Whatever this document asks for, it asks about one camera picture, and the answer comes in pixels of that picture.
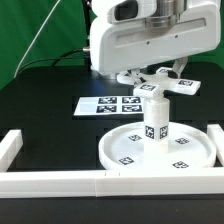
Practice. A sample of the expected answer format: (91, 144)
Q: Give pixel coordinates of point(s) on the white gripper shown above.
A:
(178, 28)

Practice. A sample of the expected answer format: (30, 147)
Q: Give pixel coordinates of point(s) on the white cross-shaped table base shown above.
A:
(155, 84)

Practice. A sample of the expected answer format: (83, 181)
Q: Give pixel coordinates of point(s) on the white round table top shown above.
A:
(126, 147)

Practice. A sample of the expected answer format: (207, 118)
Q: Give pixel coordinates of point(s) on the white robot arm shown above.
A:
(131, 34)

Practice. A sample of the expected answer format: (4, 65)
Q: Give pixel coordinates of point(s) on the white tag sheet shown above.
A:
(108, 105)

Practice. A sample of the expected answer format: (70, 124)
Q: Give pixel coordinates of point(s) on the white front fence rail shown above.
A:
(111, 183)

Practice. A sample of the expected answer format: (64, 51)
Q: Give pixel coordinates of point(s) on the white left fence rail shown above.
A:
(9, 147)

